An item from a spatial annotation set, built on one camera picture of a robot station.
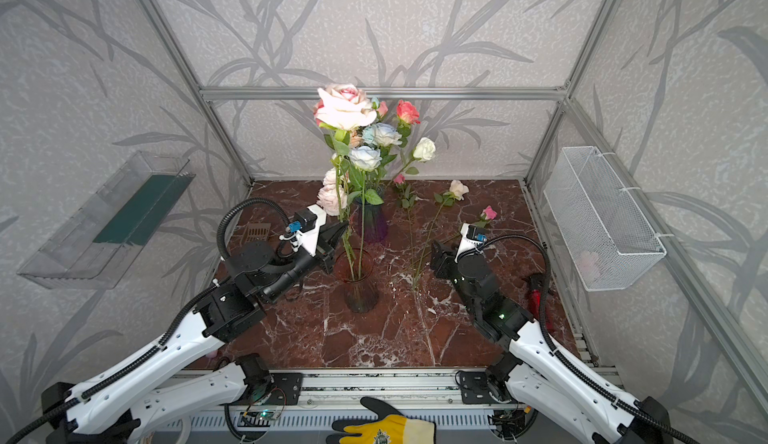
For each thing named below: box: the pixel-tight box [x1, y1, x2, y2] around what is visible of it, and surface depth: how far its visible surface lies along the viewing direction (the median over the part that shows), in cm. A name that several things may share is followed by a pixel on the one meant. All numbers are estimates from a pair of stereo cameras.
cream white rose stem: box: [386, 137, 436, 188], surface depth 72 cm
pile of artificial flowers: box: [394, 174, 498, 292], surface depth 109 cm
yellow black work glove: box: [326, 396, 436, 444], surface depth 68 cm
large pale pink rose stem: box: [314, 83, 378, 281], surface depth 38 cm
